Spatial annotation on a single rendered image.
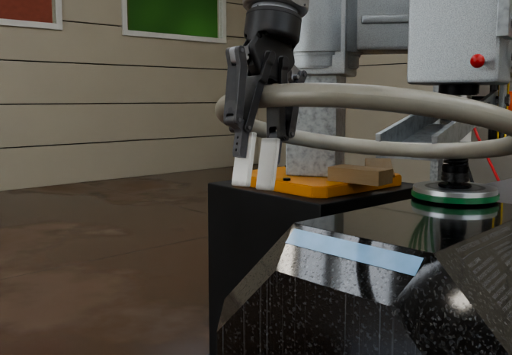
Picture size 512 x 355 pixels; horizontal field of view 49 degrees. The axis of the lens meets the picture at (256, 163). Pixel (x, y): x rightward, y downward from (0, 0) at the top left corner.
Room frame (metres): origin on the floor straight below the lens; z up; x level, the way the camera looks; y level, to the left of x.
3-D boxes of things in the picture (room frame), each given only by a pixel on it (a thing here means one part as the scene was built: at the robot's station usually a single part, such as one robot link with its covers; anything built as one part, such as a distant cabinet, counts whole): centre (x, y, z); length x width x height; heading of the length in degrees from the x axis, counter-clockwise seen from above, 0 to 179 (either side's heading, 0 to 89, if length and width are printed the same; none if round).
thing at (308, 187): (2.15, -0.23, 0.76); 0.49 x 0.49 x 0.05; 41
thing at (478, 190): (1.46, -0.52, 0.83); 0.21 x 0.21 x 0.01
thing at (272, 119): (0.76, -0.03, 1.07); 0.04 x 0.01 x 0.11; 44
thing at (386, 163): (2.13, -0.47, 0.80); 0.20 x 0.10 x 0.05; 172
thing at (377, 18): (2.11, -0.43, 1.34); 0.74 x 0.34 x 0.25; 79
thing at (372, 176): (1.92, -0.36, 0.81); 0.20 x 0.10 x 0.05; 49
